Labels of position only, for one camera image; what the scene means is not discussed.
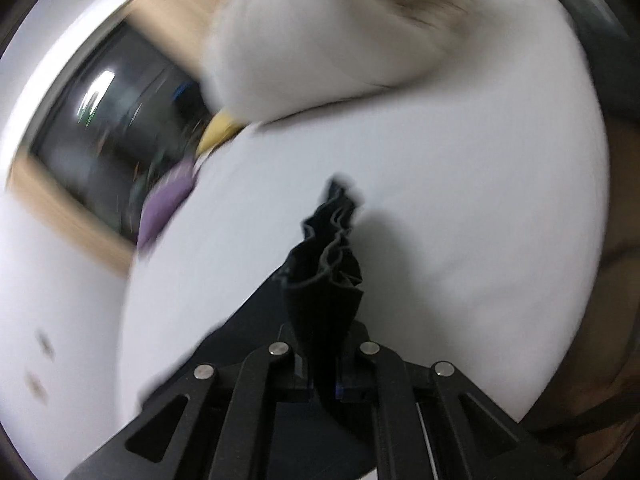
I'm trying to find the black pants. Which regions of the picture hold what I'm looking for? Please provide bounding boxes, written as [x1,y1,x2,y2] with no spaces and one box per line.
[140,175,382,480]

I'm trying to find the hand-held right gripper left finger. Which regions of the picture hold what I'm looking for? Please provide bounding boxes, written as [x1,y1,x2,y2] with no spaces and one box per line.
[65,342,321,480]

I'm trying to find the purple pillow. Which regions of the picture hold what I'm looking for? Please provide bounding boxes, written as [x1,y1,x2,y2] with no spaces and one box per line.
[136,159,197,253]

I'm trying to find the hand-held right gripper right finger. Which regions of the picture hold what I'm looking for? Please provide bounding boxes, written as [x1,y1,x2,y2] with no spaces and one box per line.
[334,340,568,480]

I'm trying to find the beige curtain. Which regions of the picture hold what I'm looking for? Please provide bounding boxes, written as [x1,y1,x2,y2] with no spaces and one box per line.
[6,154,135,277]
[124,0,236,77]

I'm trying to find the rolled cream duvet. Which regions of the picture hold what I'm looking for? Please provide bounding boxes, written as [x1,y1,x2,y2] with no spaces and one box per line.
[200,0,506,126]

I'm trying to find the yellow pillow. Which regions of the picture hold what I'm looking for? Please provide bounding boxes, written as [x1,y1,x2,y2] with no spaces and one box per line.
[196,107,247,157]

